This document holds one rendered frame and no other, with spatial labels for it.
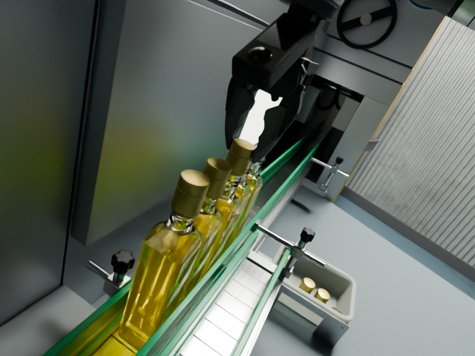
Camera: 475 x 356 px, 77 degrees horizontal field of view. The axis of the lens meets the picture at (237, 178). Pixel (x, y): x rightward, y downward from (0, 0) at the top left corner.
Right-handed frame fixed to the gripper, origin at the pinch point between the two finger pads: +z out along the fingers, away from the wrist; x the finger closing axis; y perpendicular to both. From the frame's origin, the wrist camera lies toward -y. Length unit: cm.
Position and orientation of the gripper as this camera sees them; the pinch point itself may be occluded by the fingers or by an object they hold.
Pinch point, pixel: (242, 149)
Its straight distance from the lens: 42.6
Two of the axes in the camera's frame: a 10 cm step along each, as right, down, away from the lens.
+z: -3.5, 8.3, 4.4
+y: 4.1, -2.9, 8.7
